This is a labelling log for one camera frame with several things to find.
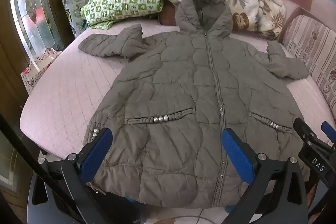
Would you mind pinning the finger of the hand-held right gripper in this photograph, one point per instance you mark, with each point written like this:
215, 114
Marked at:
329, 128
304, 130

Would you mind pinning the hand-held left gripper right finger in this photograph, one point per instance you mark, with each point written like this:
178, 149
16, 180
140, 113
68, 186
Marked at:
239, 158

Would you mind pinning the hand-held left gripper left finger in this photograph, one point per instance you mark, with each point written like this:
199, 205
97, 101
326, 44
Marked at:
96, 151

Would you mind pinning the olive quilted hooded jacket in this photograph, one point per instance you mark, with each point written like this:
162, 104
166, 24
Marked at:
183, 87

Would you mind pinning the bed with pink sheet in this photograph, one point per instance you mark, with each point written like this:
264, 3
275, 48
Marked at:
65, 98

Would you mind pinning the long thin pole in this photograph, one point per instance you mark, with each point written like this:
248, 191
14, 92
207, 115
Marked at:
31, 155

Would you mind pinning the striped floral bed side panel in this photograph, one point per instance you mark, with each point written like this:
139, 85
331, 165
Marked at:
315, 48

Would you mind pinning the floral paper gift bag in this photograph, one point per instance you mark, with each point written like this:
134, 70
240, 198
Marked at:
36, 69

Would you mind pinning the cream leaf print blanket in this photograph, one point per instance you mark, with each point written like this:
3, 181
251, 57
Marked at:
252, 3

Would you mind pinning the clear green print plastic bag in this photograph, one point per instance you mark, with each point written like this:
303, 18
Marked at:
72, 3

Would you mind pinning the reddish brown cushion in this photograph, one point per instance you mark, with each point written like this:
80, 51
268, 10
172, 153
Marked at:
168, 15

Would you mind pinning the stained glass window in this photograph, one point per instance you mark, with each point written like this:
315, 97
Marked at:
29, 3

